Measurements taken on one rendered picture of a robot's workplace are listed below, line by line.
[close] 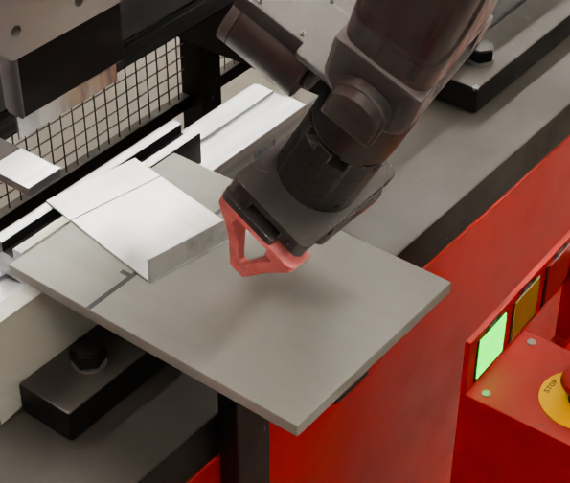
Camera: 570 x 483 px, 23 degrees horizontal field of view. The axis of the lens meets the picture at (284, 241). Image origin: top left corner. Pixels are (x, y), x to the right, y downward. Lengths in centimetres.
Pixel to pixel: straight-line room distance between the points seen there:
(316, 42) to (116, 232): 30
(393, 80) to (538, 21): 80
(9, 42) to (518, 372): 57
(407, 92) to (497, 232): 68
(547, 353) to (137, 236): 43
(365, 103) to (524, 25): 78
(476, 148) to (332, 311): 43
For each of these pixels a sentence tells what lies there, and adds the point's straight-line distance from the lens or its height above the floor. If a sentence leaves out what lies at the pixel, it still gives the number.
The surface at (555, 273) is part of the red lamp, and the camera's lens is 131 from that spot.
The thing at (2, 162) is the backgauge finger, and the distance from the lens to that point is 112.
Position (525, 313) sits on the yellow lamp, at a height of 80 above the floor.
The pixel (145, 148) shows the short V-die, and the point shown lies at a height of 100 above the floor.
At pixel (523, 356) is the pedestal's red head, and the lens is 127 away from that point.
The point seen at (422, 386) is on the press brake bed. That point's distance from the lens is 139.
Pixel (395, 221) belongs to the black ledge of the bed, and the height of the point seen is 87.
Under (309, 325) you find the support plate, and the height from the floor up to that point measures 100.
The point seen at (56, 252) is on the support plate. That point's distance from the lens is 103.
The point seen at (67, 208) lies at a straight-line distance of 107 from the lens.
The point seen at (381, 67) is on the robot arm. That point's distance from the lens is 73.
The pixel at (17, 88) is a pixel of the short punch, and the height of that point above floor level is 112.
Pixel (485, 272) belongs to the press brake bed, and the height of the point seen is 75.
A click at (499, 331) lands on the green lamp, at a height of 82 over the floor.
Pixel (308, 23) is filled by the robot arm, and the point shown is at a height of 124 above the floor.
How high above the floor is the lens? 164
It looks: 38 degrees down
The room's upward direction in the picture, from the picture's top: straight up
